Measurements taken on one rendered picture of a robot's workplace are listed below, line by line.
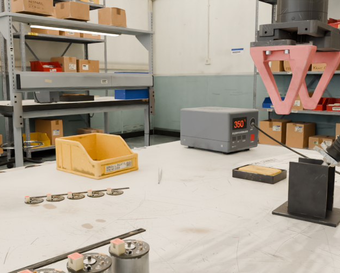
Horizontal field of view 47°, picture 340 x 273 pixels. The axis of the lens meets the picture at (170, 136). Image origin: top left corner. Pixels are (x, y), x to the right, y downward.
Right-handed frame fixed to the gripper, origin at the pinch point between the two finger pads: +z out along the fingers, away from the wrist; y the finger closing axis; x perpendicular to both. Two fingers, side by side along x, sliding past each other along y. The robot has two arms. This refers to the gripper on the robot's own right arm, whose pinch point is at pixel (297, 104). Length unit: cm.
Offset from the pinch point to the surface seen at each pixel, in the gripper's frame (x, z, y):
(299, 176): 1.3, 8.4, 1.8
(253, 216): -3.0, 13.4, 5.0
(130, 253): 1.0, 7.2, 31.3
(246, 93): -224, 15, -454
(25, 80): -222, -2, -108
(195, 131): -33.3, 8.9, -28.9
